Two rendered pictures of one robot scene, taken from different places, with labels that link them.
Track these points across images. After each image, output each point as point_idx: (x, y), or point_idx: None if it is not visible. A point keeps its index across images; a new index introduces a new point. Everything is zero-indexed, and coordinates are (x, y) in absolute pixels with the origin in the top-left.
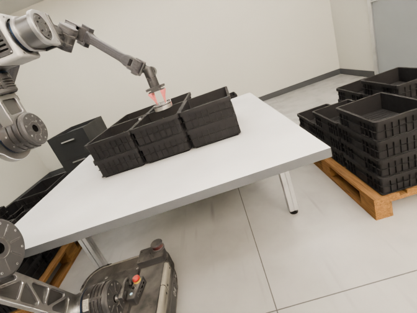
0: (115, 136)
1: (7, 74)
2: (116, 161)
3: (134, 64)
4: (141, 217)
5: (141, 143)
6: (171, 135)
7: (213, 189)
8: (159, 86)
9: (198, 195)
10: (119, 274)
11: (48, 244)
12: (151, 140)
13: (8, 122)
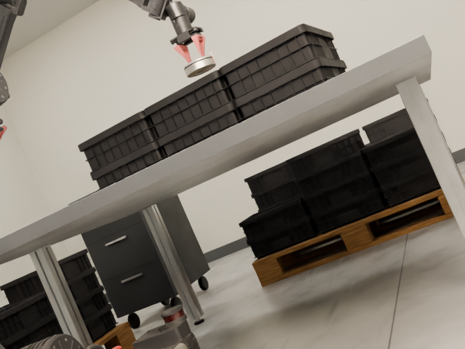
0: (121, 123)
1: None
2: (124, 169)
3: (151, 0)
4: (108, 200)
5: (162, 133)
6: (209, 111)
7: (219, 140)
8: (191, 30)
9: (194, 152)
10: None
11: None
12: (178, 125)
13: None
